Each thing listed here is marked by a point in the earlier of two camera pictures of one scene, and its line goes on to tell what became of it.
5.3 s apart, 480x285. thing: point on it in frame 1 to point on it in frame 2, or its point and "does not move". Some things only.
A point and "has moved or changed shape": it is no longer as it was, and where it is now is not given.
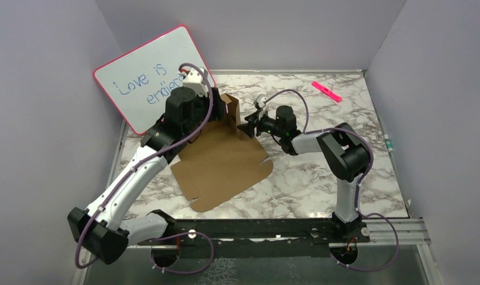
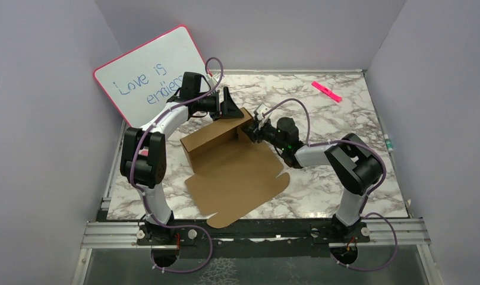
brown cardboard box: (220, 162) has moved or changed shape
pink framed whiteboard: (140, 79) does not move
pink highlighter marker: (327, 92) does not move
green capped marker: (388, 143) does not move
